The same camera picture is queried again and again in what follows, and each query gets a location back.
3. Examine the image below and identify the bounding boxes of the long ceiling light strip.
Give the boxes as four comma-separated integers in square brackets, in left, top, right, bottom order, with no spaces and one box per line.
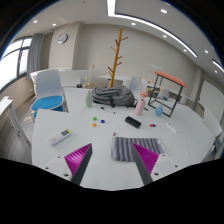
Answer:
[106,0,198,58]

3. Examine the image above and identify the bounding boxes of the window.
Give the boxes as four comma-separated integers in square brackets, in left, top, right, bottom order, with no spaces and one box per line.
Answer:
[0,36,33,92]

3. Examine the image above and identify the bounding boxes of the white remote control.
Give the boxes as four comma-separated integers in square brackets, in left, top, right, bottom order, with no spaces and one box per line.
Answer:
[48,128,73,146]

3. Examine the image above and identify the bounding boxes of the green vase with dried flowers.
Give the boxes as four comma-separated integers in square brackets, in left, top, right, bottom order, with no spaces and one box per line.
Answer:
[82,64,97,108]

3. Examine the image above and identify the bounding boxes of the wooden coat rack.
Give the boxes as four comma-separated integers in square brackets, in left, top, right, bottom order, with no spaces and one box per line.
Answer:
[107,27,129,88]

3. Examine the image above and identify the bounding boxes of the short ceiling light strip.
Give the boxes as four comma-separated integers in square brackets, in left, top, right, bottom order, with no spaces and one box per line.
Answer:
[212,59,224,73]

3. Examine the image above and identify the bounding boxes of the pink vase with flowers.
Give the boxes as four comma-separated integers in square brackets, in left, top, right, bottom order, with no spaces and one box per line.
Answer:
[134,91,149,116]

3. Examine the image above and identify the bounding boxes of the black-framed orange-topped side table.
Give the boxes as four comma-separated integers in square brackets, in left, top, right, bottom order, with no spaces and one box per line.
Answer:
[147,70,188,118]

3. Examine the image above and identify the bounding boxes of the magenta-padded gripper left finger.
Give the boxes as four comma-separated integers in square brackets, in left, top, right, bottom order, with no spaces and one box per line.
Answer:
[42,143,94,187]

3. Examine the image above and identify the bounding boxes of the grey backpack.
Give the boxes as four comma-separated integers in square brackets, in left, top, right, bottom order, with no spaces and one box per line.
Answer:
[92,85,138,108]

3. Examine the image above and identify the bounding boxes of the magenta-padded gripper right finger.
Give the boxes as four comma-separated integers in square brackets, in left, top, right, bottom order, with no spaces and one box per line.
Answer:
[130,143,183,186]

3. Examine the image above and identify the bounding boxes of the round wall clock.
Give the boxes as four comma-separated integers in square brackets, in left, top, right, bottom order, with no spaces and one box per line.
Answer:
[56,33,69,45]

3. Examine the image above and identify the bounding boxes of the white wall board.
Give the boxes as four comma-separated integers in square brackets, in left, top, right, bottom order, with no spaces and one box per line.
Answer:
[199,79,224,116]

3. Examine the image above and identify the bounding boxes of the grey curtain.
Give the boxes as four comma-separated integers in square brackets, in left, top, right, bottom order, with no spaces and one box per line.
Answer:
[25,32,44,80]

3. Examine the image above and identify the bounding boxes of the grey striped towel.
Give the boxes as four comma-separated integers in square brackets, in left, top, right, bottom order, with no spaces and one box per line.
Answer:
[110,136,167,163]

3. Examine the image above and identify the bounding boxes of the white marker pen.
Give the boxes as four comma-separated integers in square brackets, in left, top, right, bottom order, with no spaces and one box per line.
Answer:
[165,123,178,134]

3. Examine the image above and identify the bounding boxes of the black rectangular box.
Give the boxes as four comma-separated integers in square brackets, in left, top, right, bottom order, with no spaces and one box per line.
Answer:
[124,115,142,129]

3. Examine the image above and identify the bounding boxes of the white metal rack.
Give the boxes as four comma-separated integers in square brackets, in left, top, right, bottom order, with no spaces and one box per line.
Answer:
[0,95,32,149]

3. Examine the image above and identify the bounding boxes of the round ceiling spot lights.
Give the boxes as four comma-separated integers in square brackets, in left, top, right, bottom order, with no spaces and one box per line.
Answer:
[32,8,210,55]

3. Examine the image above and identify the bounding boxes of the blue vase with dried stems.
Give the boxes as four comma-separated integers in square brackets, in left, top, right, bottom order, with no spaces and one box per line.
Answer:
[154,87,165,117]

